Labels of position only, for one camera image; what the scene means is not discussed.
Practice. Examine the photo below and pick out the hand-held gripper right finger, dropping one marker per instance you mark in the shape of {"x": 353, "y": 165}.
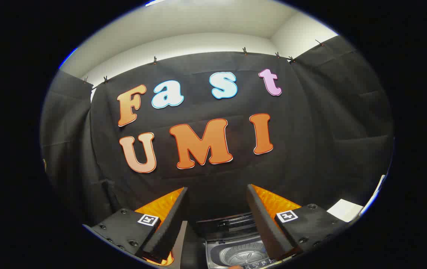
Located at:
{"x": 267, "y": 228}

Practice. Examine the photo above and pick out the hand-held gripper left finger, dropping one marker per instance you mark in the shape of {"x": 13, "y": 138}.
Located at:
{"x": 166, "y": 228}

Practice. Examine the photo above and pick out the grey washing machine with lid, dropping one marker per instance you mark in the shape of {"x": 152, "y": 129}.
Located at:
{"x": 236, "y": 254}

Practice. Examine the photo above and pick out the grey flat board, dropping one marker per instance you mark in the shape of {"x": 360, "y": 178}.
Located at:
{"x": 181, "y": 246}

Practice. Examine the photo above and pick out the white flat sheet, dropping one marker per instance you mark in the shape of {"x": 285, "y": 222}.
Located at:
{"x": 344, "y": 210}

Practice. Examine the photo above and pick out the black backdrop cloth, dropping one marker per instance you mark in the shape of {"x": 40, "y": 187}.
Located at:
{"x": 310, "y": 142}

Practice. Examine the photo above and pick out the white narrow panel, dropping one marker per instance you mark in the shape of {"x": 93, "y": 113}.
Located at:
{"x": 376, "y": 194}

